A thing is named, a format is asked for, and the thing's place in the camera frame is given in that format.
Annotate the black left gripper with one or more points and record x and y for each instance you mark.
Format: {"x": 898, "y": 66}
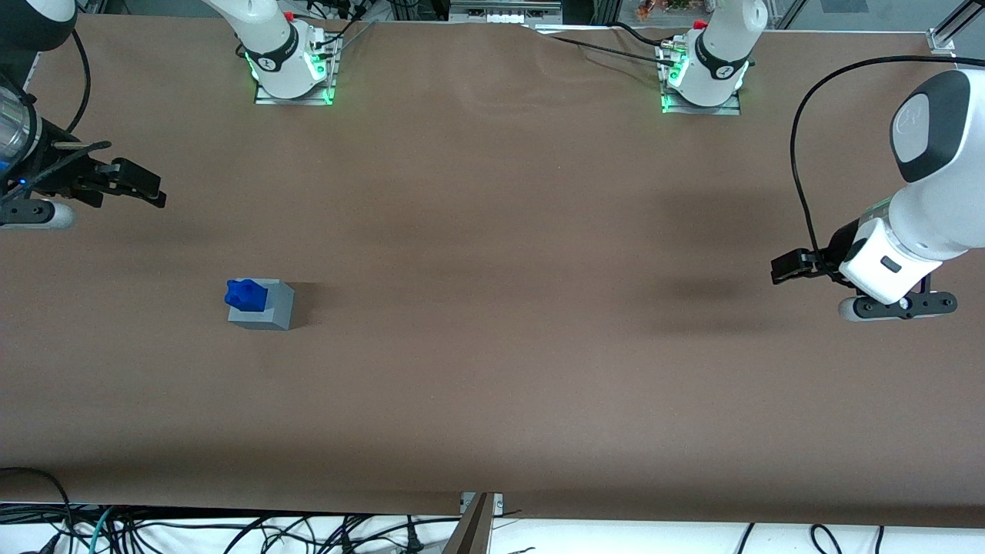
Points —
{"x": 839, "y": 246}

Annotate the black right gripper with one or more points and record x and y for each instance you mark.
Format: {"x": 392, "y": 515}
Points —
{"x": 55, "y": 163}

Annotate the blue plastic part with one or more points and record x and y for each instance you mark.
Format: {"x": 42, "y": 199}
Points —
{"x": 246, "y": 295}

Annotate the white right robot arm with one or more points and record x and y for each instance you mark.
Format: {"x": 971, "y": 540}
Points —
{"x": 269, "y": 46}

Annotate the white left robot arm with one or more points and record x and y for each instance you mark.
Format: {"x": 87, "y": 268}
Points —
{"x": 931, "y": 208}

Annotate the gray square base block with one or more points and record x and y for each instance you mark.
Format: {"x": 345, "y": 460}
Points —
{"x": 278, "y": 308}

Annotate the brown table cover sheet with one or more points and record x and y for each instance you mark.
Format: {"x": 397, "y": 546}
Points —
{"x": 492, "y": 323}

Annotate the white power strip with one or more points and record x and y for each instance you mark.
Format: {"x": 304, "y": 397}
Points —
{"x": 504, "y": 15}

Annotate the aluminium profile beam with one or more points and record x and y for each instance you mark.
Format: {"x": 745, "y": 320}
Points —
{"x": 471, "y": 531}

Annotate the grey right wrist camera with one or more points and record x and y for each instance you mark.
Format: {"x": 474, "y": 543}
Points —
{"x": 38, "y": 214}

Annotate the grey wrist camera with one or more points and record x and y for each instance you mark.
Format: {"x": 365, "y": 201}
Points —
{"x": 896, "y": 305}
{"x": 38, "y": 214}

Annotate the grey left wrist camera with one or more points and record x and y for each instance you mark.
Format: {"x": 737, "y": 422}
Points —
{"x": 896, "y": 305}

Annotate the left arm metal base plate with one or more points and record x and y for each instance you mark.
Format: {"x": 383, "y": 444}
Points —
{"x": 731, "y": 108}

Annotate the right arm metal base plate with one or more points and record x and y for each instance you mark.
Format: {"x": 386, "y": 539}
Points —
{"x": 327, "y": 81}

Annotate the metal corner bracket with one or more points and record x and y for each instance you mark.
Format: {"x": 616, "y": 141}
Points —
{"x": 940, "y": 41}

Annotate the aluminium frame strut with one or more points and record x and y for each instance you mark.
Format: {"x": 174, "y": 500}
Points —
{"x": 962, "y": 19}

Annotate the small metal edge bracket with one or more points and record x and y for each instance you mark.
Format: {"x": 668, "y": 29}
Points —
{"x": 499, "y": 502}

